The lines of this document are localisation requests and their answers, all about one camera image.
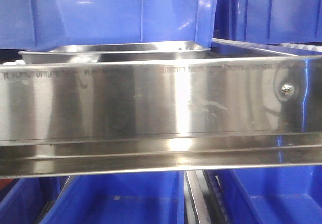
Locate blue bin lower middle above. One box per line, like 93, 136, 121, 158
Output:
42, 171, 184, 223

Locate blue crate upper right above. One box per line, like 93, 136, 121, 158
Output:
214, 0, 321, 44

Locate stainless steel shelf rail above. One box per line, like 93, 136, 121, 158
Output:
1, 39, 321, 178

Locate silver metal tray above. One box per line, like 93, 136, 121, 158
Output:
18, 41, 210, 64

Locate roller track rail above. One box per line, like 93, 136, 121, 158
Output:
184, 170, 229, 223

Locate large blue bin upper left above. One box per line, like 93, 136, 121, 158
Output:
1, 0, 217, 49

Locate blue bin lower right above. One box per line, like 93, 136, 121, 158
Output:
218, 166, 321, 223

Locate blue bin lower left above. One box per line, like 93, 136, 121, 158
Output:
1, 177, 68, 223

